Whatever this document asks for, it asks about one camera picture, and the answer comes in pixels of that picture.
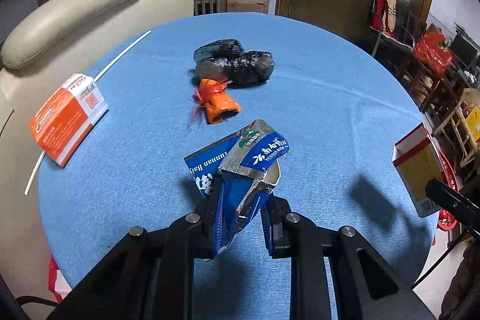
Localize torn blue toothpaste box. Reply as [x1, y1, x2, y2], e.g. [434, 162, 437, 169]
[184, 118, 290, 253]

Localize large red bag on stool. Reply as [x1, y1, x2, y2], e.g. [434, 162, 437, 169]
[412, 32, 453, 78]

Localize yellow box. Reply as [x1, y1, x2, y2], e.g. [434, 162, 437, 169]
[465, 106, 480, 142]

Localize blue tablecloth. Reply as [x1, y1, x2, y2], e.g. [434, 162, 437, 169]
[39, 13, 436, 284]

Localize red white cardboard box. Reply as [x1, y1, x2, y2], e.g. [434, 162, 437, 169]
[392, 123, 446, 218]

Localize chair with red cloth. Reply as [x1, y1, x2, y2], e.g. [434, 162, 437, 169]
[369, 0, 426, 57]

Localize orange white tissue pack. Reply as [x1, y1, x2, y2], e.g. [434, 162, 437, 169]
[28, 72, 110, 168]

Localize cream leather sofa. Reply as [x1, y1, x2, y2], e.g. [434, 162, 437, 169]
[1, 0, 194, 296]

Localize black plastic bag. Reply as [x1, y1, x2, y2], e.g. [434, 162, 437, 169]
[193, 39, 275, 87]

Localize brown cardboard box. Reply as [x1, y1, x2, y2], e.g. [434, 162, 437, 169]
[227, 0, 270, 14]

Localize wooden stool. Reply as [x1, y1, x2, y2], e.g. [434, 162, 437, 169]
[395, 57, 442, 113]

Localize orange wrapper with red net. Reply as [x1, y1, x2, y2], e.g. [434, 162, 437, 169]
[192, 78, 241, 124]

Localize computer monitor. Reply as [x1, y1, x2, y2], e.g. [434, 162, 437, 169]
[449, 32, 479, 71]

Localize white plastic rod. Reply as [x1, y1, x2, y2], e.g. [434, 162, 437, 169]
[23, 29, 152, 197]

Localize red white paper bag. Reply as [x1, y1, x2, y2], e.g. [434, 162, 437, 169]
[48, 257, 72, 303]

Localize bamboo armchair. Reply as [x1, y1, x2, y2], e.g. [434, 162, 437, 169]
[432, 88, 479, 169]

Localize black cable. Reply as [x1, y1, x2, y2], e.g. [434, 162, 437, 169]
[411, 229, 470, 291]

